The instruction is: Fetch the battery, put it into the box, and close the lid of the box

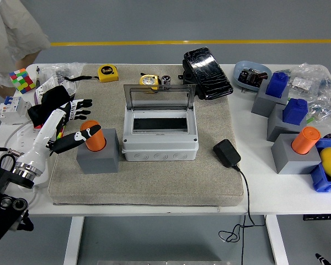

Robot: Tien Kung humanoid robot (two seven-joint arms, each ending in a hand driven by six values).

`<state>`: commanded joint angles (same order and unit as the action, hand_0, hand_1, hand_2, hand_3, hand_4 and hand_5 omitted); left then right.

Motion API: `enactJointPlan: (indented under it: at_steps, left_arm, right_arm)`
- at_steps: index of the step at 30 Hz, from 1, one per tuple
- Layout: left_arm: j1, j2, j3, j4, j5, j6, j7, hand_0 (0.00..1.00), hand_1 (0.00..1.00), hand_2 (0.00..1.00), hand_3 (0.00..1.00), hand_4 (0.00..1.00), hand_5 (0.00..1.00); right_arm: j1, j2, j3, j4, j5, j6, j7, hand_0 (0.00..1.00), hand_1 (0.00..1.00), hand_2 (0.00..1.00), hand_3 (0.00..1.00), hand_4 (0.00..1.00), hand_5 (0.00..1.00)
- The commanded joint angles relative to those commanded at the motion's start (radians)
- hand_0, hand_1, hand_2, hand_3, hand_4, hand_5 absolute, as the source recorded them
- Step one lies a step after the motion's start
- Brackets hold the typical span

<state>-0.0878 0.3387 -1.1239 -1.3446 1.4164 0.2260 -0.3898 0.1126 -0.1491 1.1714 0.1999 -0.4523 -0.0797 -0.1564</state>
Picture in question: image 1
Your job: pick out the smoked transparent box lid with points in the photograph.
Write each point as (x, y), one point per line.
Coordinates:
(160, 96)

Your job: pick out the large colourful puzzle cube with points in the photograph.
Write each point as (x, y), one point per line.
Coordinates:
(22, 81)

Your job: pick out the white electrical module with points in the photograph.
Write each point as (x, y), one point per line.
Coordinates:
(70, 88)

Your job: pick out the small yellow tape measure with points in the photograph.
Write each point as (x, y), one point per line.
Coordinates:
(149, 80)

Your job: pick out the dark electronic parts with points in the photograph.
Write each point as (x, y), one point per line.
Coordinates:
(251, 77)

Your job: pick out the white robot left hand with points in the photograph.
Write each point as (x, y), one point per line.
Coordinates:
(48, 129)

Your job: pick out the black foot pedal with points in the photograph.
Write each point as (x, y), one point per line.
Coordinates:
(209, 74)

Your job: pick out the black cylindrical capacitor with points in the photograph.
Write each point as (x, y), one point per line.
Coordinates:
(166, 80)

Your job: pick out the black power adapter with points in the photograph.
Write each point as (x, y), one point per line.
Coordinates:
(226, 153)

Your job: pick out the grey-brown fabric mat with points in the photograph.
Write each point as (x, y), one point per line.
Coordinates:
(154, 182)

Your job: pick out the clear bags of small parts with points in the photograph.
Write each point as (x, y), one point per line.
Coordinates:
(320, 94)

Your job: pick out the white table leg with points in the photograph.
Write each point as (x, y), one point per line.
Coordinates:
(73, 240)
(277, 240)

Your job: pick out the orange cylinder battery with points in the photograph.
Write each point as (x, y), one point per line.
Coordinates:
(95, 142)
(304, 140)

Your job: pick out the white printed label pack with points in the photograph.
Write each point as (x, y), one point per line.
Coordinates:
(45, 85)

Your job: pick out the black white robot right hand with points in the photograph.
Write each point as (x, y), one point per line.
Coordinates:
(321, 259)

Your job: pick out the blue block battery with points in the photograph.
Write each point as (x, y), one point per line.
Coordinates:
(277, 84)
(293, 110)

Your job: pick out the blue plastic bin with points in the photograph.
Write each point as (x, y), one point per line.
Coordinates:
(320, 179)

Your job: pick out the white circuit breaker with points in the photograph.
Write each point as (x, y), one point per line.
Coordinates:
(12, 110)

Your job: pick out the person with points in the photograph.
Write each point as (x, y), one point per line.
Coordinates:
(11, 33)

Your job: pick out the black table control panel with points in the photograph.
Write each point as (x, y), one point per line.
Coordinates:
(320, 217)

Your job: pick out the grey holder block round hole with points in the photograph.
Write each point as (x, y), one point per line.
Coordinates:
(99, 163)

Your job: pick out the black cloth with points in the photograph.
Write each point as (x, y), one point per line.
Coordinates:
(52, 96)

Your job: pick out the clear plastic bag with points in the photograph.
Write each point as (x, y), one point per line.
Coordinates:
(58, 69)

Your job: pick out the grey plastic junction box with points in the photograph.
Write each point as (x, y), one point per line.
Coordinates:
(160, 149)

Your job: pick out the light blue bowl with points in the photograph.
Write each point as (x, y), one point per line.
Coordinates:
(245, 66)

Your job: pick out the thin pen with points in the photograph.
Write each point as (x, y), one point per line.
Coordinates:
(37, 71)

